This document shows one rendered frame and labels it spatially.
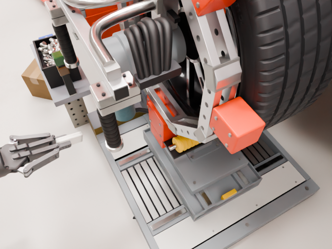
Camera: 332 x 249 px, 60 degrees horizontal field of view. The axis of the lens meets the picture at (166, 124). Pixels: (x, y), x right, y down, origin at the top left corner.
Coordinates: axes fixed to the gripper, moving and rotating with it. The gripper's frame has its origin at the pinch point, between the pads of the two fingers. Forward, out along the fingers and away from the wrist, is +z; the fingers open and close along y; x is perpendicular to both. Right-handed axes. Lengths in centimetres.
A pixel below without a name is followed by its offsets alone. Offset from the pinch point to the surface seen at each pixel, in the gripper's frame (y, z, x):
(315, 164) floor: -33, 120, 40
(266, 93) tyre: -28, 30, -31
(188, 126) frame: -15.1, 27.8, -9.1
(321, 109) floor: -10, 152, 31
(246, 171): -20, 76, 37
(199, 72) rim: -4.2, 37.2, -17.6
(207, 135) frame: -22.9, 26.0, -14.4
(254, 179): -25, 76, 37
